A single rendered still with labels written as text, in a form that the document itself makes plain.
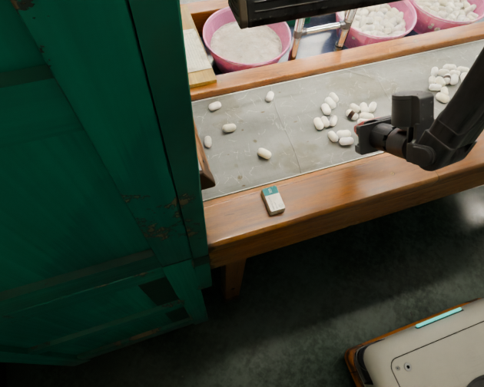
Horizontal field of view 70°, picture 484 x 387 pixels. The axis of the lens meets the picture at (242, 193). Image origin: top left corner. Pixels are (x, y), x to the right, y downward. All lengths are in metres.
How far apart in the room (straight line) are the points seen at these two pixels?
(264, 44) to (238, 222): 0.62
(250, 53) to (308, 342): 1.08
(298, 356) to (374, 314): 0.36
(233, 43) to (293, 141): 0.40
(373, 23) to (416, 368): 1.11
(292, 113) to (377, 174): 0.28
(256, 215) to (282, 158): 0.18
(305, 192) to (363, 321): 0.88
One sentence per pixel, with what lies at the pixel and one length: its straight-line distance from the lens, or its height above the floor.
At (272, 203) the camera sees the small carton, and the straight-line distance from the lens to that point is 0.77.
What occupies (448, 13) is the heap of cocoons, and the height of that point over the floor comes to 0.73.
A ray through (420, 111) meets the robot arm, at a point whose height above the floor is 1.01.
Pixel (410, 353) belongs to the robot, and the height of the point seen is 0.28.
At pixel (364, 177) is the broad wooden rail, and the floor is 0.76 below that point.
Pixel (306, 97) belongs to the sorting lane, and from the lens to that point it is 1.02.
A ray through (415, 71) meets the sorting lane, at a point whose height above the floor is 0.74.
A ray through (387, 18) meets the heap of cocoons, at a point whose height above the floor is 0.73.
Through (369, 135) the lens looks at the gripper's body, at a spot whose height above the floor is 0.88.
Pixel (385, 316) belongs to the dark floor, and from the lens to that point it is 1.62.
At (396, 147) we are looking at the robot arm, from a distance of 0.74.
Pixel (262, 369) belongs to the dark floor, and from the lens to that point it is 1.48.
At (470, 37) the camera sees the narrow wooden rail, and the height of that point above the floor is 0.76.
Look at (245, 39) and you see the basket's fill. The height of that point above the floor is 0.73.
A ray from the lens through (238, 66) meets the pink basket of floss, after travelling 1.06.
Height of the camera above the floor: 1.47
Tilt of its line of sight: 62 degrees down
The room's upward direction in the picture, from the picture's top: 6 degrees clockwise
